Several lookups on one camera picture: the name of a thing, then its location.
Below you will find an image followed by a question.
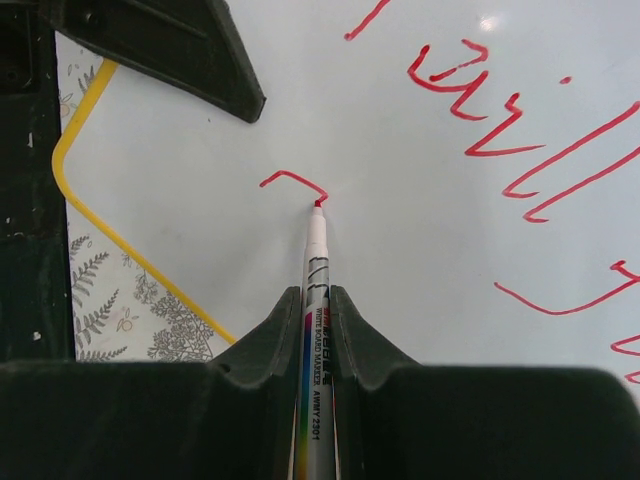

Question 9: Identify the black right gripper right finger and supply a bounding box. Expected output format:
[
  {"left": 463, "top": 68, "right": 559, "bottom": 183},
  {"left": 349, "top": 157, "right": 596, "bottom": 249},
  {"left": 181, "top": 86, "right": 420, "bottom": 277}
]
[{"left": 331, "top": 286, "right": 639, "bottom": 479}]

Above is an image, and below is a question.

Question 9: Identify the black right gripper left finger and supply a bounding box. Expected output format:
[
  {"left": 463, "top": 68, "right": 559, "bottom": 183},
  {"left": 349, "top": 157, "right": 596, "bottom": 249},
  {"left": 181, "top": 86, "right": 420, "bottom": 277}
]
[{"left": 1, "top": 287, "right": 301, "bottom": 479}]

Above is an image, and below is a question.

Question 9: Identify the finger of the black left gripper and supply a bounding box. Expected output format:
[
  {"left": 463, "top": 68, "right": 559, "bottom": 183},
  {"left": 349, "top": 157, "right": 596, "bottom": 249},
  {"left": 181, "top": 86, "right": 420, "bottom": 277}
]
[{"left": 44, "top": 0, "right": 266, "bottom": 124}]

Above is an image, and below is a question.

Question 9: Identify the red whiteboard marker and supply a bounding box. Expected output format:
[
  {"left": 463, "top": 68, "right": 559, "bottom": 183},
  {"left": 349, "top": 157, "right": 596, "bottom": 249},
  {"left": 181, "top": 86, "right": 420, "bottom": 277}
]
[{"left": 292, "top": 201, "right": 337, "bottom": 479}]

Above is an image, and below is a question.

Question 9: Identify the yellow framed whiteboard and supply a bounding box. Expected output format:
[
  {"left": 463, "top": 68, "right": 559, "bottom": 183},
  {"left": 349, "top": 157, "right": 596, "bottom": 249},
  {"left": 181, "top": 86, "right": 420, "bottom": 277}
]
[{"left": 54, "top": 1, "right": 639, "bottom": 389}]

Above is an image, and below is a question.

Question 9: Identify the floral patterned tablecloth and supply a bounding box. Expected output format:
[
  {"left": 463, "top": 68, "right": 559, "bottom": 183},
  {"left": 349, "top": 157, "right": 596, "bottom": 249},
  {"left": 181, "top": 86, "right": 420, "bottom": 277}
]
[{"left": 54, "top": 29, "right": 236, "bottom": 363}]

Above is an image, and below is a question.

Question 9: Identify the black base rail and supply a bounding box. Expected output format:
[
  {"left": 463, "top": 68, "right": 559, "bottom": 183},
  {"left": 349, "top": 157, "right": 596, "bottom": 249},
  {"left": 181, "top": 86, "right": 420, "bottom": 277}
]
[{"left": 1, "top": 4, "right": 74, "bottom": 361}]

